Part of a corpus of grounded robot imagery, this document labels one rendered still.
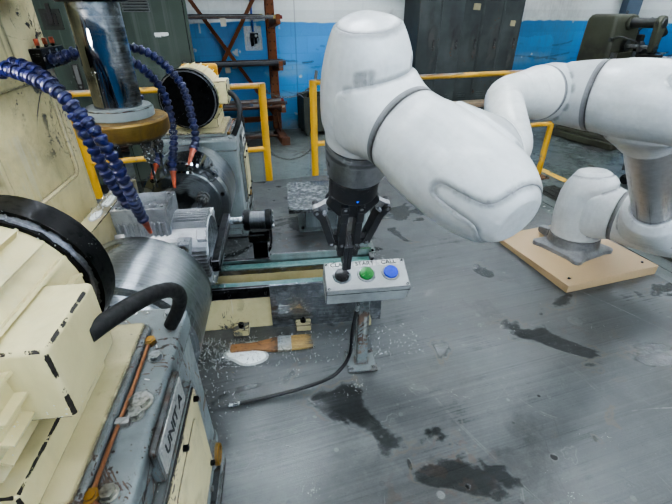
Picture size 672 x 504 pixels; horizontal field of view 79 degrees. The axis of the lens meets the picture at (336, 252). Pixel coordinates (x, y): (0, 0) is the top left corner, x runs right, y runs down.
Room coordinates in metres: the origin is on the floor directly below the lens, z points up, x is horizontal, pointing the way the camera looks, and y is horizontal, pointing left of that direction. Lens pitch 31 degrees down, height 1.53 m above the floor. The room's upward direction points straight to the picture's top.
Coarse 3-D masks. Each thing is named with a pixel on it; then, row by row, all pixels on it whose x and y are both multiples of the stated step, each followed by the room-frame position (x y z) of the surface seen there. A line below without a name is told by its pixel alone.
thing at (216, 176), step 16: (192, 160) 1.11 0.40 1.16; (208, 160) 1.16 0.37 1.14; (224, 160) 1.25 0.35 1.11; (160, 176) 1.08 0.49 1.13; (176, 176) 1.08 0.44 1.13; (192, 176) 1.09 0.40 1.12; (208, 176) 1.10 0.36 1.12; (224, 176) 1.15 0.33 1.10; (144, 192) 1.07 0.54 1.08; (176, 192) 1.08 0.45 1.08; (192, 192) 1.09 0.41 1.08; (208, 192) 1.09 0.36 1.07; (224, 192) 1.10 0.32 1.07; (224, 208) 1.10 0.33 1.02
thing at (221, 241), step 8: (224, 216) 1.03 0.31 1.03; (224, 224) 0.98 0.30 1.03; (232, 224) 1.02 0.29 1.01; (224, 232) 0.93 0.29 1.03; (216, 240) 0.89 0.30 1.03; (224, 240) 0.90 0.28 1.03; (216, 248) 0.85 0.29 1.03; (224, 248) 0.88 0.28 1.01; (216, 256) 0.81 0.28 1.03; (216, 264) 0.79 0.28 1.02
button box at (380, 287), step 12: (324, 264) 0.71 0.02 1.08; (336, 264) 0.71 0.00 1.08; (360, 264) 0.71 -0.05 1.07; (372, 264) 0.71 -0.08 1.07; (384, 264) 0.71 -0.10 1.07; (396, 264) 0.71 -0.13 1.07; (324, 276) 0.68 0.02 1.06; (384, 276) 0.68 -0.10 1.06; (396, 276) 0.68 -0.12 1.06; (324, 288) 0.68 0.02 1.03; (336, 288) 0.65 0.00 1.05; (348, 288) 0.65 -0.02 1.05; (360, 288) 0.66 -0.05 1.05; (372, 288) 0.66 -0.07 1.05; (384, 288) 0.66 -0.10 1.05; (396, 288) 0.66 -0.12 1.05; (408, 288) 0.67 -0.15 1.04; (336, 300) 0.66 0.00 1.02; (348, 300) 0.66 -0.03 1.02; (360, 300) 0.67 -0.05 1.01; (372, 300) 0.67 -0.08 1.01
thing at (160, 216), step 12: (156, 192) 0.92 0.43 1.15; (168, 192) 0.92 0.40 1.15; (144, 204) 0.92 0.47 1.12; (156, 204) 0.88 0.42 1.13; (168, 204) 0.86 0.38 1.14; (120, 216) 0.82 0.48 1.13; (132, 216) 0.82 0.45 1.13; (156, 216) 0.83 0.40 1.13; (168, 216) 0.84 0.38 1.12; (120, 228) 0.82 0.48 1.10; (132, 228) 0.82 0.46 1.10; (144, 228) 0.82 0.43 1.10; (156, 228) 0.83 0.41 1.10; (168, 228) 0.83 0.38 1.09
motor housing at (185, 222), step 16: (192, 208) 0.92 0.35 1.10; (208, 208) 0.92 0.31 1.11; (176, 224) 0.84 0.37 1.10; (192, 224) 0.85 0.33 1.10; (208, 224) 0.96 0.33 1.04; (176, 240) 0.82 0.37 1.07; (192, 240) 0.83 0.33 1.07; (208, 240) 0.96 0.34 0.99; (192, 256) 0.81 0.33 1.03; (208, 256) 0.81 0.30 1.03; (208, 272) 0.81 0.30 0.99
